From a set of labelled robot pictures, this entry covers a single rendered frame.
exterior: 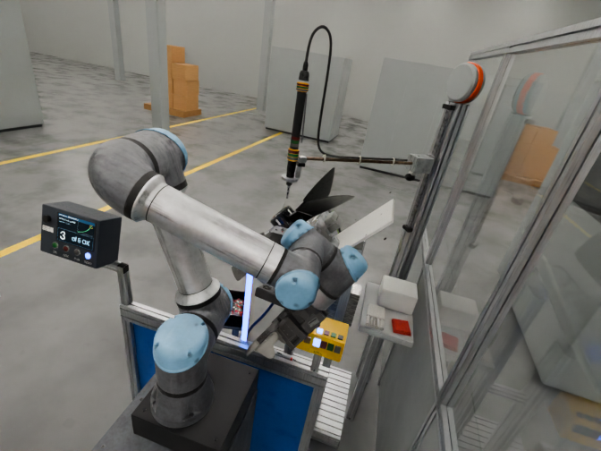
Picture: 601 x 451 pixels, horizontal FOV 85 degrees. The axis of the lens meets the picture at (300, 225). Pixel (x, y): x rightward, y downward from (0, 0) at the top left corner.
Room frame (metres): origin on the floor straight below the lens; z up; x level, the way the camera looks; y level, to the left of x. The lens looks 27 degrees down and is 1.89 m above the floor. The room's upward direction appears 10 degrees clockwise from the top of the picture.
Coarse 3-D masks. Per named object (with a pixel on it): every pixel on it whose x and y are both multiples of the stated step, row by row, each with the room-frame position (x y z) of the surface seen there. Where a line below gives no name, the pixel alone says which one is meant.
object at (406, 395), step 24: (384, 360) 1.63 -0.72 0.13; (408, 360) 1.16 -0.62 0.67; (384, 384) 1.40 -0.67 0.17; (408, 384) 1.02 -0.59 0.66; (432, 384) 0.81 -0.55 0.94; (384, 408) 1.21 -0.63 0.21; (408, 408) 0.91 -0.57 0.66; (384, 432) 1.05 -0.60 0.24; (408, 432) 0.81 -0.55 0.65; (432, 432) 0.66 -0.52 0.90
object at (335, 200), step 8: (312, 200) 1.13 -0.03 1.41; (320, 200) 1.19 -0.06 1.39; (328, 200) 1.22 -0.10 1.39; (336, 200) 1.25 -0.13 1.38; (344, 200) 1.27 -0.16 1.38; (304, 208) 1.27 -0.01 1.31; (312, 208) 1.28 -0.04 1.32; (320, 208) 1.29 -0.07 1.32; (328, 208) 1.30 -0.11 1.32; (312, 216) 1.33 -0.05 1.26
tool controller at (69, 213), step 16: (48, 208) 1.04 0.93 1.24; (64, 208) 1.05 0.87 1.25; (80, 208) 1.09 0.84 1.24; (48, 224) 1.03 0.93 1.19; (64, 224) 1.02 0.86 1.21; (80, 224) 1.01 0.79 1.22; (96, 224) 1.00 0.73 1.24; (112, 224) 1.05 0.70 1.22; (48, 240) 1.01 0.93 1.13; (80, 240) 0.99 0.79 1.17; (96, 240) 0.98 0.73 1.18; (112, 240) 1.04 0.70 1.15; (64, 256) 0.99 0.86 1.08; (80, 256) 0.98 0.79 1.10; (96, 256) 0.97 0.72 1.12; (112, 256) 1.03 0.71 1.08
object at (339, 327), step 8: (328, 320) 0.89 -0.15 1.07; (336, 320) 0.90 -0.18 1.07; (328, 328) 0.85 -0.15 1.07; (336, 328) 0.86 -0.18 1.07; (344, 328) 0.87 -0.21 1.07; (312, 336) 0.82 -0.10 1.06; (320, 336) 0.81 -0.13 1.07; (328, 336) 0.82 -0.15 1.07; (336, 336) 0.82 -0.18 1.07; (344, 336) 0.83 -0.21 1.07; (304, 344) 0.82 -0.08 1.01; (312, 344) 0.82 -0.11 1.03; (336, 344) 0.80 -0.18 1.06; (344, 344) 0.80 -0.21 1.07; (312, 352) 0.81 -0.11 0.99; (320, 352) 0.81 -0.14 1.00; (328, 352) 0.80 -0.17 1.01; (336, 360) 0.80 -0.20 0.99
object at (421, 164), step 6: (414, 156) 1.50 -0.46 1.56; (420, 156) 1.52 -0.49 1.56; (426, 156) 1.54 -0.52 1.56; (432, 156) 1.52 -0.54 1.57; (414, 162) 1.48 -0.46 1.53; (420, 162) 1.48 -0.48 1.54; (426, 162) 1.49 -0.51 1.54; (432, 162) 1.50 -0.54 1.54; (408, 168) 1.51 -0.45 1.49; (414, 168) 1.47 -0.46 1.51; (420, 168) 1.48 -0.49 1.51; (426, 168) 1.49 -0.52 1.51
